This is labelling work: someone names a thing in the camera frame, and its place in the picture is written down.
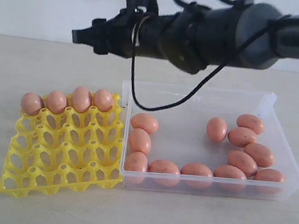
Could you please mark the yellow plastic egg tray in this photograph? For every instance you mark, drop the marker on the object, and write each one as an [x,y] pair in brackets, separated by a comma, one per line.
[68,150]

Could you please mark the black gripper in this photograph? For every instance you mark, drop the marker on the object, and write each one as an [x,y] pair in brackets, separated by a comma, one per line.
[113,36]

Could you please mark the clear plastic box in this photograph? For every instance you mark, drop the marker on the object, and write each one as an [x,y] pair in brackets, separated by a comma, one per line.
[181,138]

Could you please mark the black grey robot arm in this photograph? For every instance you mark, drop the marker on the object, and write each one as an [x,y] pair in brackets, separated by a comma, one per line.
[244,34]

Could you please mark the brown egg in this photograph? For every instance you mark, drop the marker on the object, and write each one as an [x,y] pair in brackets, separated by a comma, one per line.
[232,172]
[262,155]
[243,161]
[139,140]
[165,167]
[81,99]
[56,101]
[103,100]
[197,169]
[241,136]
[137,163]
[270,175]
[31,103]
[251,122]
[216,129]
[145,121]

